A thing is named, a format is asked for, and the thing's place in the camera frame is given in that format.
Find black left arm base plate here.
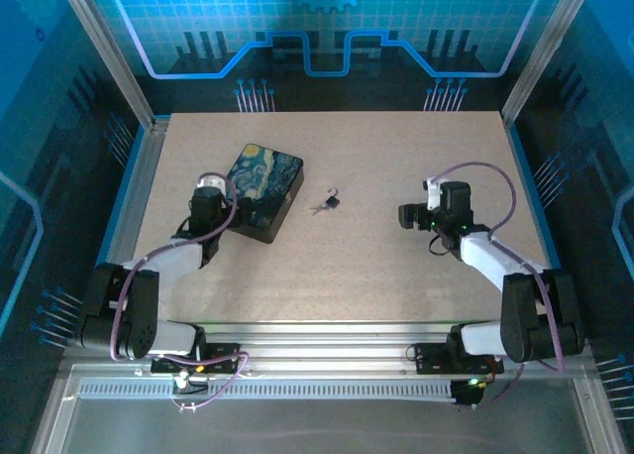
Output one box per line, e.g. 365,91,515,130
150,342,242,376

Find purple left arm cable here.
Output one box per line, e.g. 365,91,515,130
109,172,250,411

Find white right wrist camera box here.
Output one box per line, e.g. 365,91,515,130
423,176,451,211

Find aluminium rail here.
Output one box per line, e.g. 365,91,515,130
81,119,172,339
63,322,593,376

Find black box with painting lid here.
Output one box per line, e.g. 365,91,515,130
230,143,305,245

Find aluminium frame post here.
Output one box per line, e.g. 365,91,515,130
53,0,158,128
500,0,598,124

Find aluminium right frame post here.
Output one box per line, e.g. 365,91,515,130
500,0,598,124

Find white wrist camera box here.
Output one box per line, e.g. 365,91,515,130
423,176,451,211
196,172,228,191

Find slotted grey cable duct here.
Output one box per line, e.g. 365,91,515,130
76,382,455,400

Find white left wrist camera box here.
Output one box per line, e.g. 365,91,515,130
196,172,228,191

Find aluminium front rail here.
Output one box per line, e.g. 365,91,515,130
63,322,593,376

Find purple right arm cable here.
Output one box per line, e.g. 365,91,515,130
430,161,569,408

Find black controller box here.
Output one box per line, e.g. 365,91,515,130
450,378,485,409

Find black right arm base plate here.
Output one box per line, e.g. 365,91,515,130
413,342,505,376

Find aluminium left side rail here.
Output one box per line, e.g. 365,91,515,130
81,119,172,339

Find grey metal front shelf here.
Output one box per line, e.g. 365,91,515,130
29,364,626,454

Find aluminium left frame post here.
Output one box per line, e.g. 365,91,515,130
53,0,158,128

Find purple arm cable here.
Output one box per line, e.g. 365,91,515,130
430,161,569,408
109,172,250,411

